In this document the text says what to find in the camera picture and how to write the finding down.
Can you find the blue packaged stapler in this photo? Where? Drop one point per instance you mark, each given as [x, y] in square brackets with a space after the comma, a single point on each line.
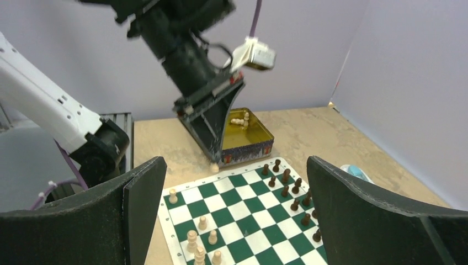
[356, 171]

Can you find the white pawn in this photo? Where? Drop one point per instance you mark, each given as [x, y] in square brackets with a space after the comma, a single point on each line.
[246, 119]
[213, 238]
[203, 223]
[217, 258]

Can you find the dark chess piece c7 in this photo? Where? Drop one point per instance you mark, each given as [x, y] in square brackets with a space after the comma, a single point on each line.
[285, 191]

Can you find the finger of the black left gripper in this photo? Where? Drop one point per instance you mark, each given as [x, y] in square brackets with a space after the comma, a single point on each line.
[206, 124]

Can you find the gold tin with white pieces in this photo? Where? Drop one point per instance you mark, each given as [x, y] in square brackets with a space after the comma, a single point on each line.
[241, 144]

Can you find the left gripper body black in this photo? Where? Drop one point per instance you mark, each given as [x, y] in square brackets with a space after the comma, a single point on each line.
[222, 89]

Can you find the white chess piece horizontal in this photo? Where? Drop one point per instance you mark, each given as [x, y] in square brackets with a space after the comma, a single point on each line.
[238, 122]

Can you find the dark chess piece d7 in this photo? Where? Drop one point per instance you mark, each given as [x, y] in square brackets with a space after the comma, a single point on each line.
[295, 205]

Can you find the dark chess piece e8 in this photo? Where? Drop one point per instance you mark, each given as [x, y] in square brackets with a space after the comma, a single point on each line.
[314, 214]

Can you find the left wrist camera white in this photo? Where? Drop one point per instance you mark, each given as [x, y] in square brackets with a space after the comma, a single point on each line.
[252, 54]

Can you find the dark chess piece b7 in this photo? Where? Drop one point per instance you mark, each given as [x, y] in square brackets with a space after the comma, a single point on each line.
[272, 181]

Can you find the dark chess piece c8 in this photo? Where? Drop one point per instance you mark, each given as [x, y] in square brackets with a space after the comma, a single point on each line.
[296, 188]

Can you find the dark chess piece a7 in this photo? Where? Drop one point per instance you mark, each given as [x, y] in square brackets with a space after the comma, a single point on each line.
[265, 170]

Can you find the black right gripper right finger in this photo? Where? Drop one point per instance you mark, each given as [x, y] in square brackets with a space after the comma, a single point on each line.
[362, 223]

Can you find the dark chess piece e7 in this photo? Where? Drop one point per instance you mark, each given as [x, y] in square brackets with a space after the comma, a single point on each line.
[305, 221]

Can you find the green white chess board mat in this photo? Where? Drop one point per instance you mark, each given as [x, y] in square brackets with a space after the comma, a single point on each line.
[254, 223]

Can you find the dark chess piece f7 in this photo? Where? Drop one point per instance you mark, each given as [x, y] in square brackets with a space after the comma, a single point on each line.
[317, 236]

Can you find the dark chess piece b8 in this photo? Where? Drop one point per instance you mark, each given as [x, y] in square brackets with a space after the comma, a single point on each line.
[285, 176]

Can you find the dark chess piece d8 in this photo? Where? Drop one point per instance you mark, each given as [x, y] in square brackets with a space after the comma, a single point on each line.
[307, 199]

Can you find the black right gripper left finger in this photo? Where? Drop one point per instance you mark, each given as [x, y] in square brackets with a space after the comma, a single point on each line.
[111, 223]

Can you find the dark chess piece a8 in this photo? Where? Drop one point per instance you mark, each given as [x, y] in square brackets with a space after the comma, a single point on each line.
[276, 167]

